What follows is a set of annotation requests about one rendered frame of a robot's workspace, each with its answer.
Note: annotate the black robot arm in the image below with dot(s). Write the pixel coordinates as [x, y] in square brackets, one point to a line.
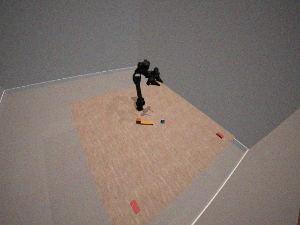
[142, 68]

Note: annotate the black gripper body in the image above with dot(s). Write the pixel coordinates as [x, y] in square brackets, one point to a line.
[147, 75]

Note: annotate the orange bar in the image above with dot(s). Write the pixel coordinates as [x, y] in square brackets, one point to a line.
[138, 121]

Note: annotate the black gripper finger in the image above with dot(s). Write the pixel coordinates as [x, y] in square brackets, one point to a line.
[154, 82]
[159, 79]

